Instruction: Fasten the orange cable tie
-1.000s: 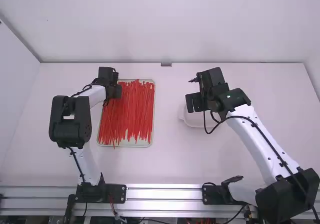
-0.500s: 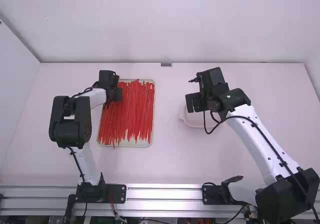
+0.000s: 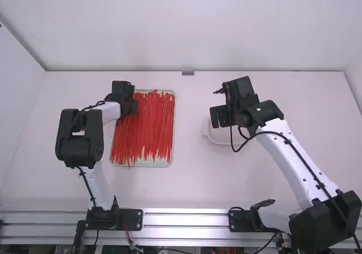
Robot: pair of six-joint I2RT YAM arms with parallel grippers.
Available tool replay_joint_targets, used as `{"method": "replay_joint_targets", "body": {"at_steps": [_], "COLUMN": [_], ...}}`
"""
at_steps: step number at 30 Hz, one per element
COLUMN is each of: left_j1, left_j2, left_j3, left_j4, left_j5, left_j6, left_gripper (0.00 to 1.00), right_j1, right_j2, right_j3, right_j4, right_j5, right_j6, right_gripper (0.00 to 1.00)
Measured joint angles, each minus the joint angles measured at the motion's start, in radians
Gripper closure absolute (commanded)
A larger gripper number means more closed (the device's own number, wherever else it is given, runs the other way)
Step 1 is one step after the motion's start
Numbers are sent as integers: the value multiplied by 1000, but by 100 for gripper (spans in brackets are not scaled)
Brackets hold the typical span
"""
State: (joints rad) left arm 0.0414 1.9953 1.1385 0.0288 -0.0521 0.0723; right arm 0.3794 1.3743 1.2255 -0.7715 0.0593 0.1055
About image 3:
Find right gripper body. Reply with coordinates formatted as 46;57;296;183
222;76;260;117

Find silver rails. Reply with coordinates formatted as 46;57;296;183
0;208;362;248

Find pale tray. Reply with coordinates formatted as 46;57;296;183
109;89;176;168

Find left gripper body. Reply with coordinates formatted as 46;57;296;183
111;80;136;104

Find red wire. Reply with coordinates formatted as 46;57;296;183
123;221;142;251

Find white dish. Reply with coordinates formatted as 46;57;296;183
201;117;249;147

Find row of orange cable ties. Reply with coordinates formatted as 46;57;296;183
110;89;175;169

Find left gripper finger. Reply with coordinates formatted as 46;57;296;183
121;99;140;117

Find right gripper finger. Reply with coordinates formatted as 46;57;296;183
209;104;236;129

